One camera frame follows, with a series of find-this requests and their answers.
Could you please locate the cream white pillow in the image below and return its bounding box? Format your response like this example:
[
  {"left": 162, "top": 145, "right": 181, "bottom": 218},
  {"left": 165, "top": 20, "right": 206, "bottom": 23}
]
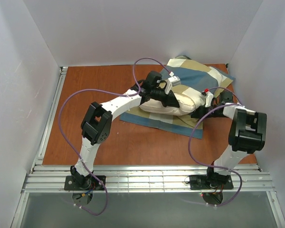
[{"left": 139, "top": 91, "right": 208, "bottom": 116}]

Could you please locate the blue beige white patchwork pillowcase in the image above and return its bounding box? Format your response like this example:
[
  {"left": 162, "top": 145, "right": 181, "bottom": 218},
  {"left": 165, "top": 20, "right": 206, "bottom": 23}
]
[{"left": 120, "top": 56, "right": 234, "bottom": 139}]

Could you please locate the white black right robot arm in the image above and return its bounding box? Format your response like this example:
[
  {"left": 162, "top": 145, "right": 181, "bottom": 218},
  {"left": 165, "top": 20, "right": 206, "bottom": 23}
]
[{"left": 189, "top": 89, "right": 267, "bottom": 190}]

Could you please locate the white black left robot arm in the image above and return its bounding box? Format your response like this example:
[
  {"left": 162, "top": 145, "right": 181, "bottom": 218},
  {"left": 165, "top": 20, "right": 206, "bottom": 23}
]
[{"left": 70, "top": 71, "right": 181, "bottom": 190}]

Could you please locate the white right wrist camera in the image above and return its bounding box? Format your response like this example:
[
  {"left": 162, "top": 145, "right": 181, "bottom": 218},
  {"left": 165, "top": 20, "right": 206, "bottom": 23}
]
[{"left": 202, "top": 89, "right": 214, "bottom": 108}]

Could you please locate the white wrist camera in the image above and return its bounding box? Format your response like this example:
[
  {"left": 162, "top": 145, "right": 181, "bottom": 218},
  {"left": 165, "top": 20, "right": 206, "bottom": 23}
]
[
  {"left": 164, "top": 72, "right": 181, "bottom": 94},
  {"left": 202, "top": 89, "right": 214, "bottom": 108}
]

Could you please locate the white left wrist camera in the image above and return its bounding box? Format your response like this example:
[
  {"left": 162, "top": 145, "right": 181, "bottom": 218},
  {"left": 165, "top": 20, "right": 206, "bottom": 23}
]
[{"left": 164, "top": 72, "right": 181, "bottom": 94}]

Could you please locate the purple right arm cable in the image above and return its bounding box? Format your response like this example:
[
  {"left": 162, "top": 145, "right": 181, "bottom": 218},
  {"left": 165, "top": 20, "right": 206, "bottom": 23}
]
[{"left": 183, "top": 86, "right": 243, "bottom": 207}]

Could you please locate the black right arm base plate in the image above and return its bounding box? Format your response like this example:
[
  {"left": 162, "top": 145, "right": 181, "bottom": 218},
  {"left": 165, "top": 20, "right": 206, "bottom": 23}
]
[{"left": 188, "top": 175, "right": 234, "bottom": 190}]

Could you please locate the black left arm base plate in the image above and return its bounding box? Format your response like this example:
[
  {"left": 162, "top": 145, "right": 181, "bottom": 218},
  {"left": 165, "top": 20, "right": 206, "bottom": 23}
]
[{"left": 64, "top": 175, "right": 106, "bottom": 191}]

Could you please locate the aluminium left side rail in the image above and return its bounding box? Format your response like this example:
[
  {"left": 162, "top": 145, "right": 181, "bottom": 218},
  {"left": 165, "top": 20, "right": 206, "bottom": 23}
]
[{"left": 30, "top": 66, "right": 68, "bottom": 173}]

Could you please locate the aluminium front rail frame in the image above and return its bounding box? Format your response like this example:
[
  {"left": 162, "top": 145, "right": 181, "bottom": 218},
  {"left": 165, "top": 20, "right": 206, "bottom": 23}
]
[{"left": 22, "top": 164, "right": 276, "bottom": 193}]

